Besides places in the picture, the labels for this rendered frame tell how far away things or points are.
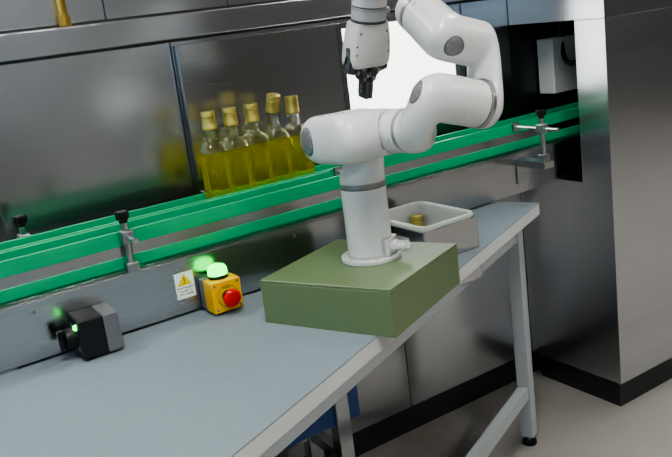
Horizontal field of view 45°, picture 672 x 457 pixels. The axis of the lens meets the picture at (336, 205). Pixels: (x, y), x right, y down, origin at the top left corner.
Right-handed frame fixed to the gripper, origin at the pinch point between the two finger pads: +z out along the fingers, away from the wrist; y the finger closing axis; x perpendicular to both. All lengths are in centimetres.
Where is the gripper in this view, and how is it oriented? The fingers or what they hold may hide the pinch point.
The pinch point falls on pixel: (365, 88)
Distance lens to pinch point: 178.5
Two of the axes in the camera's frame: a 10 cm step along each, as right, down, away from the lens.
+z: -0.2, 9.0, 4.4
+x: 5.6, 3.7, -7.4
